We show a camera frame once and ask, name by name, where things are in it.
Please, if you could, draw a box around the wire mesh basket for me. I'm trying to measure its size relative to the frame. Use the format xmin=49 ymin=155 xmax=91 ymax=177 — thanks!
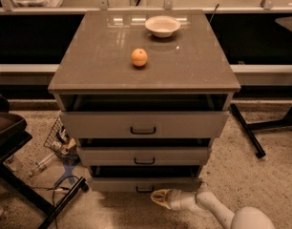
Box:
xmin=44 ymin=117 xmax=78 ymax=160

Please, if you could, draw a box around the black left stand frame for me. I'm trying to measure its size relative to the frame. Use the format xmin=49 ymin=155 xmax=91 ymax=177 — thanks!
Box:
xmin=0 ymin=132 xmax=89 ymax=229

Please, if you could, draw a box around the grey drawer cabinet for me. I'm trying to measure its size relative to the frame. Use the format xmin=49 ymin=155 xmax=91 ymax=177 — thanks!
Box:
xmin=49 ymin=10 xmax=240 ymax=193

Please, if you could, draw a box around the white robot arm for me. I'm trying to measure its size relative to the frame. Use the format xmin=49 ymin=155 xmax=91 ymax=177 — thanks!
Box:
xmin=151 ymin=188 xmax=276 ymax=229

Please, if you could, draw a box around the black tray on stand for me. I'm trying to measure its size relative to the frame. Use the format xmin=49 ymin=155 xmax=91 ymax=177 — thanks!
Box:
xmin=0 ymin=94 xmax=27 ymax=148

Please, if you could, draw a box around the white paper bowl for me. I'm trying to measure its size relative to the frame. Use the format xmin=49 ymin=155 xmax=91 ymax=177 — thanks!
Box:
xmin=145 ymin=16 xmax=181 ymax=38

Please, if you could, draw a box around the grey drawer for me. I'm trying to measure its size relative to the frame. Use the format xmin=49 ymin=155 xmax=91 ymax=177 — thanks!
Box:
xmin=56 ymin=94 xmax=230 ymax=139
xmin=77 ymin=142 xmax=209 ymax=166
xmin=88 ymin=165 xmax=201 ymax=193

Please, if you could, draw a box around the clear plastic bottle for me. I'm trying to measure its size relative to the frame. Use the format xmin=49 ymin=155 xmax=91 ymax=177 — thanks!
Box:
xmin=29 ymin=153 xmax=57 ymax=177

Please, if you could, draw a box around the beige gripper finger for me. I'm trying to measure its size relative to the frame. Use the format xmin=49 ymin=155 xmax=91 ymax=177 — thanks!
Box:
xmin=151 ymin=189 xmax=171 ymax=209

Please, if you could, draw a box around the black table leg stand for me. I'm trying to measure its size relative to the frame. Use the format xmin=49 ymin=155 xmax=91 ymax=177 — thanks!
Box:
xmin=230 ymin=104 xmax=292 ymax=158

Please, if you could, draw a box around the orange fruit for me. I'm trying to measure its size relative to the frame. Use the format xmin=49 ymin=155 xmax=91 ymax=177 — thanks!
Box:
xmin=131 ymin=49 xmax=148 ymax=67

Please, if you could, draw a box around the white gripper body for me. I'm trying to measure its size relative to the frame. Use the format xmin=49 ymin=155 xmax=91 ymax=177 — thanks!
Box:
xmin=167 ymin=189 xmax=197 ymax=211

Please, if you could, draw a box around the black cable on floor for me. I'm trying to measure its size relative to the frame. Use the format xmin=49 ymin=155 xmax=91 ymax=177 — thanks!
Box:
xmin=28 ymin=175 xmax=81 ymax=229

